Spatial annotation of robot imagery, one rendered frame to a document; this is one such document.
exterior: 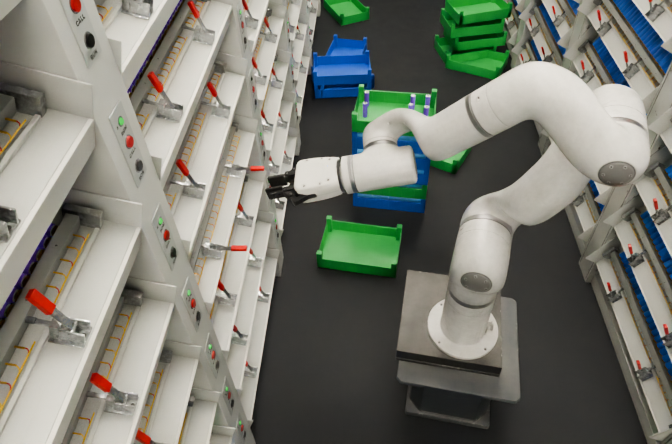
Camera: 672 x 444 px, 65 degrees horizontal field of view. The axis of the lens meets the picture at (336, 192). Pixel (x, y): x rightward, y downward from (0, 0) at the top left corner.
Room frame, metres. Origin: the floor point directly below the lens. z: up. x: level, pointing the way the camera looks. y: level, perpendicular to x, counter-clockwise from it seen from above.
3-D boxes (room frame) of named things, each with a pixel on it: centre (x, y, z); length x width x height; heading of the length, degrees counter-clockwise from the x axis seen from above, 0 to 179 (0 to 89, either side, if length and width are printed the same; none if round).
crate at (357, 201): (1.63, -0.24, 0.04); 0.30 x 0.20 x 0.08; 79
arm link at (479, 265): (0.74, -0.32, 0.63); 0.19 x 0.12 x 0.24; 159
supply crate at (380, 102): (1.63, -0.24, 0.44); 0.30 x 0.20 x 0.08; 79
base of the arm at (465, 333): (0.77, -0.33, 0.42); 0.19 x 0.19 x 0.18
